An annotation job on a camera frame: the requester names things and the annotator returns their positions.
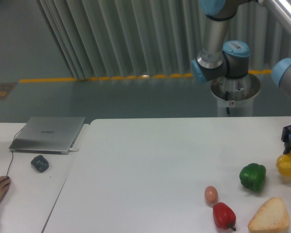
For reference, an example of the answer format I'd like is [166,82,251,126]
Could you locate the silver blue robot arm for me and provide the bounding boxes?
[191,0,291,154]

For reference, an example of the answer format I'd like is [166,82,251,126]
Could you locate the silver closed laptop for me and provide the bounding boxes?
[9,116,85,154]

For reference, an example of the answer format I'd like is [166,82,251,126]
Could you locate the white pleated curtain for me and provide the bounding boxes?
[38,0,291,80]

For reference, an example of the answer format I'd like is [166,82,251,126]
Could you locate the bread slice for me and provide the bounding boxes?
[247,197,290,233]

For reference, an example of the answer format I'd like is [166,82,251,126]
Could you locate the red bell pepper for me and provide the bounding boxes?
[212,202,236,231]

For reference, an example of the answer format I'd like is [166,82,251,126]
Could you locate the white usb dongle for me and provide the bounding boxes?
[69,148,79,152]

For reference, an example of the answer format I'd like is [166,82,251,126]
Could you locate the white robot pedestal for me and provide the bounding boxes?
[210,73,260,117]

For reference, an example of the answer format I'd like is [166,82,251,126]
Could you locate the black mouse cable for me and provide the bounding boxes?
[3,127,27,177]

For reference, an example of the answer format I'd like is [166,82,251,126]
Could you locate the yellow bell pepper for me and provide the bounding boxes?
[276,152,291,177]

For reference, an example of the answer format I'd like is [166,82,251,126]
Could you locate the green bell pepper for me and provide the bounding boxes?
[239,163,266,192]

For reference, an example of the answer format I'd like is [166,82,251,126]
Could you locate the brown egg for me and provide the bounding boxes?
[204,186,218,204]

